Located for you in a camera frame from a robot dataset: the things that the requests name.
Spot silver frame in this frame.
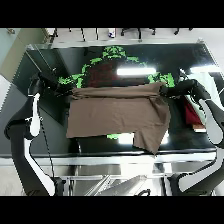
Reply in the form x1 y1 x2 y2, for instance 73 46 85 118
0 151 224 197

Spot red garment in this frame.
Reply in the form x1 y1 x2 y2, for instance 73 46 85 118
182 97 205 127

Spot black cable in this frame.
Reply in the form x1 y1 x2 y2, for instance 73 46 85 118
38 99 57 188

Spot brown T-shirt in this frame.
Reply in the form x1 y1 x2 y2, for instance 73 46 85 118
65 82 172 156

